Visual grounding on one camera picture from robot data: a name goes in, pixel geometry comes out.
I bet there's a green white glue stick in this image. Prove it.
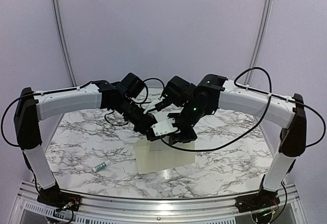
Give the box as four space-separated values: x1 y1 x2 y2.
92 161 110 172

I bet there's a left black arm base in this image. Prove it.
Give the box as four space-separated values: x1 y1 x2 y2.
33 174 81 212

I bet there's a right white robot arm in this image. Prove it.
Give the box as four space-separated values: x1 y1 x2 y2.
154 74 307 208

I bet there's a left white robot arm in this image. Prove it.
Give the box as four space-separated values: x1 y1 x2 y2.
14 73 157 206

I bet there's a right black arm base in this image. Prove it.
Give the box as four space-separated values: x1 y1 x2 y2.
235 175 280 213

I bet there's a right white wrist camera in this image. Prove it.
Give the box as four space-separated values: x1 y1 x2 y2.
151 113 178 136

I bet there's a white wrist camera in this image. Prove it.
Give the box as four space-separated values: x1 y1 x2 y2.
143 98 172 114
151 113 178 136

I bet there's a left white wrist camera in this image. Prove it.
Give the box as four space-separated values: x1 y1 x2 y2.
143 98 172 114

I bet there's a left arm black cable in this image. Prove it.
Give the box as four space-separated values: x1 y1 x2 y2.
1 78 167 148

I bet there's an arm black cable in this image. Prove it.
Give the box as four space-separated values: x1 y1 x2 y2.
159 66 325 152
1 78 167 148

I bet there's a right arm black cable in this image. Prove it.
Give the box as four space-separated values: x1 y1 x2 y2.
159 66 325 152

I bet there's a front aluminium table rail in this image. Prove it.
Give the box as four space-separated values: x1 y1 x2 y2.
8 182 308 223

